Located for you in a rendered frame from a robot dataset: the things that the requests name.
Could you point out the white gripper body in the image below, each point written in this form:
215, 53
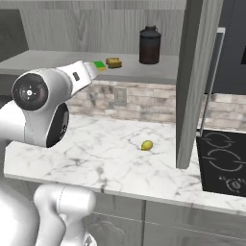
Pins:
90, 71

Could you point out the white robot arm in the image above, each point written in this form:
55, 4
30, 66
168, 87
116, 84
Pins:
38, 109

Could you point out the green sponge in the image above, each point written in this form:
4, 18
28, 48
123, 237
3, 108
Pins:
102, 65

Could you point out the grey wood cabinet door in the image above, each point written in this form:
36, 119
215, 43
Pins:
190, 83

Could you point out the grey base cabinet door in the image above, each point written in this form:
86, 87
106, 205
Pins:
112, 230
185, 237

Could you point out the dark brown jar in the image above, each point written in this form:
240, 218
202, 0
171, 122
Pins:
149, 46

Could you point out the yellow-green lemon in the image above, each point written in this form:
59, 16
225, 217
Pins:
147, 145

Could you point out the grey drawer front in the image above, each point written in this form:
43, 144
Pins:
195, 219
120, 206

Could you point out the dark range hood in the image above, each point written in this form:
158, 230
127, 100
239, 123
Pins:
232, 48

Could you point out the black hob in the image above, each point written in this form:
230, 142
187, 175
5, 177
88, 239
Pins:
224, 163

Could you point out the grey wall outlet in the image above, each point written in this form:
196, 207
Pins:
120, 96

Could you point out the grey wood wall cabinet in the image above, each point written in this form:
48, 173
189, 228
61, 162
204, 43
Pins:
96, 29

